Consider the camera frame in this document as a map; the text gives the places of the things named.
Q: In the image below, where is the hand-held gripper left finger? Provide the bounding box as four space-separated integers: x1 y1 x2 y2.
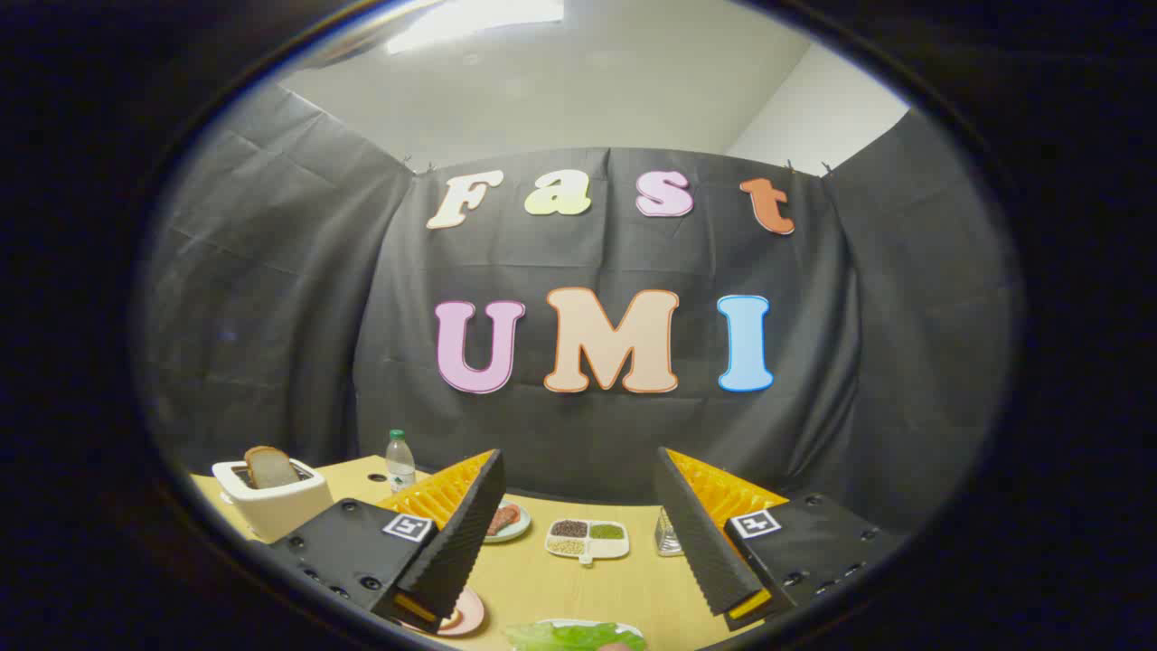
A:
269 448 507 634

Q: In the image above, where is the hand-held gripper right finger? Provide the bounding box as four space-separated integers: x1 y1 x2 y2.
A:
653 446 907 632

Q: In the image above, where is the green lettuce leaf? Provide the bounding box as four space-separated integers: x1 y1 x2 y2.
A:
504 622 647 651

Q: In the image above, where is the toasted white bread slice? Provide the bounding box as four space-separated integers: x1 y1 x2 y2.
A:
244 445 299 490

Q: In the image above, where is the clear patterned glass cup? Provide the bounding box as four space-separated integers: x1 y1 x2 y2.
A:
654 506 685 557

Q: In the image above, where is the pale green round plate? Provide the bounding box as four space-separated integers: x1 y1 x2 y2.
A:
484 500 532 543

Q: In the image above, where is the pink round plate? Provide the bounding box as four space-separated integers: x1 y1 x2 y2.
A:
402 586 486 638

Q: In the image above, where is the clear plastic water bottle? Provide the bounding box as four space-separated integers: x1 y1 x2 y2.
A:
386 429 417 494

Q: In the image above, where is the white divided seasoning dish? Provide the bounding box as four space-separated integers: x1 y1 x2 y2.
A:
544 518 631 567

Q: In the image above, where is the white plate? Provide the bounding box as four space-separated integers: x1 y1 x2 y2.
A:
506 618 646 651

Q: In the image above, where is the white toaster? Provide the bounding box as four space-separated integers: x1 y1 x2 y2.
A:
212 457 334 543

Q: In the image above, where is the black backdrop cloth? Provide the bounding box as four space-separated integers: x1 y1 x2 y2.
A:
136 81 1022 534

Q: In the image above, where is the ceiling light panel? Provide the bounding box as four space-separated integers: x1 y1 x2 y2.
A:
387 0 566 55

